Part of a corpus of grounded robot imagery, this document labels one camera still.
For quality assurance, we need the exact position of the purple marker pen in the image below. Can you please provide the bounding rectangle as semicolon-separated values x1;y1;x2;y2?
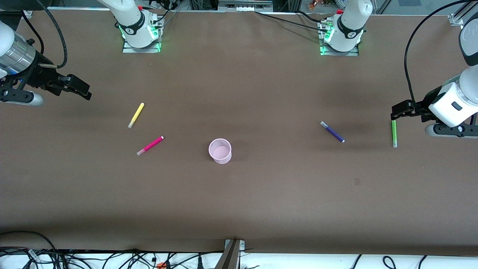
320;121;345;143

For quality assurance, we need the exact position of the pink marker pen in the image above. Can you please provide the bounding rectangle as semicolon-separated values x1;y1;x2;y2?
137;136;164;156

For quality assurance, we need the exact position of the pink mesh pen holder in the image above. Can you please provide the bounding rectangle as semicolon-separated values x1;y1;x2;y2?
208;138;232;164

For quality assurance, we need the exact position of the yellow marker pen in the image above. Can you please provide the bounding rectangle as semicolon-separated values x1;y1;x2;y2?
128;103;145;129

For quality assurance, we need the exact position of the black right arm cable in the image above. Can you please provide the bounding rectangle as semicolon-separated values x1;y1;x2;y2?
22;7;69;69

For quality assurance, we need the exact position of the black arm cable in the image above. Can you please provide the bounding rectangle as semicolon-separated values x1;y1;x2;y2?
22;7;69;69
404;0;478;107

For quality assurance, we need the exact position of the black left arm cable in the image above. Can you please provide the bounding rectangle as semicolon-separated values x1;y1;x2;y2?
404;0;478;107

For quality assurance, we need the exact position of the black table cable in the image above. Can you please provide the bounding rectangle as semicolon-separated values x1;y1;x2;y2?
297;10;333;24
254;11;330;33

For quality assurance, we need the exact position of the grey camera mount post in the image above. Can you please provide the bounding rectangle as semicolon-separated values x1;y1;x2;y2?
215;238;246;269

